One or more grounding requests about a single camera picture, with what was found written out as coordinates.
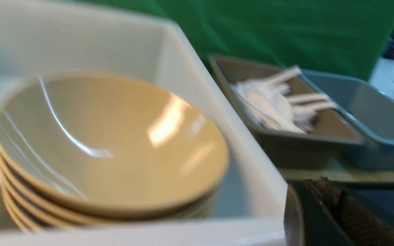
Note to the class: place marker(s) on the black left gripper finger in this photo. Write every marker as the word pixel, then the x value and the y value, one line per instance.
pixel 337 218

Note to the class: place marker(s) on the tan noodle bowl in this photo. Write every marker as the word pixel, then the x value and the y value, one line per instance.
pixel 109 145

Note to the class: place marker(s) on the top stacked tan bowl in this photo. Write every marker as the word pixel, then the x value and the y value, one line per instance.
pixel 201 209

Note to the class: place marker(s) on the stacked tan bowl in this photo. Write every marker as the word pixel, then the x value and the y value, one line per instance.
pixel 27 216
pixel 17 216
pixel 50 207
pixel 201 209

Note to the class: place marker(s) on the bottom stacked tan bowl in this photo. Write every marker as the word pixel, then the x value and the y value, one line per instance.
pixel 17 216

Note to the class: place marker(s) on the black serving tray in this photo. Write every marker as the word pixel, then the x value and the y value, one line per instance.
pixel 381 194

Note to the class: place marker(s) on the brown plastic spoon bin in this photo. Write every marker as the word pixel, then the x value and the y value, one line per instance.
pixel 331 136

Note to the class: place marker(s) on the blue plastic chopstick bin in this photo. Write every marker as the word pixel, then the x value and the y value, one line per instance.
pixel 368 110

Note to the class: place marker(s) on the white spoon left long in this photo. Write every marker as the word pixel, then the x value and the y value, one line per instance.
pixel 268 106

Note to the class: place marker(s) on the white spoon leaning top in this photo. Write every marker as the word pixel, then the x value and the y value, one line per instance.
pixel 273 80

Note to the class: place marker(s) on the green backdrop cloth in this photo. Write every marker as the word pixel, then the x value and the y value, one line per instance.
pixel 339 36

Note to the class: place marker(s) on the large white plastic tub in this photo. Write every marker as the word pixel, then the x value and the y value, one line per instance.
pixel 38 36

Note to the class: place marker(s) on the white spoon handle right lower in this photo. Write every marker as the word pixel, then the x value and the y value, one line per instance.
pixel 310 110

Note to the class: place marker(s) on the white spoon handle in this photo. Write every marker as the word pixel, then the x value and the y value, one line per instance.
pixel 310 110
pixel 306 98

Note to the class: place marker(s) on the white spoon handle right upper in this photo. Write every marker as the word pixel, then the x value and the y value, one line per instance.
pixel 306 98

